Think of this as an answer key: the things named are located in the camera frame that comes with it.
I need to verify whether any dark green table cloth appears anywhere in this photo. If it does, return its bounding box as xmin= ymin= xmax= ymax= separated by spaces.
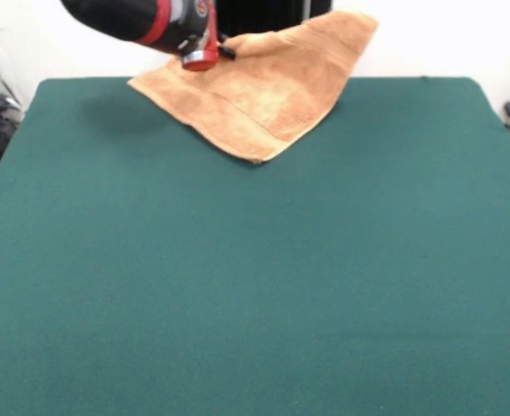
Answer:
xmin=0 ymin=76 xmax=510 ymax=416

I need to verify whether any orange terry towel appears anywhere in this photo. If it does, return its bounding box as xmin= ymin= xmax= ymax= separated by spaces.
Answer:
xmin=126 ymin=10 xmax=380 ymax=165

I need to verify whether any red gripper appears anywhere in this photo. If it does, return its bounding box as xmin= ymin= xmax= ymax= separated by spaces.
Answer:
xmin=180 ymin=0 xmax=238 ymax=73

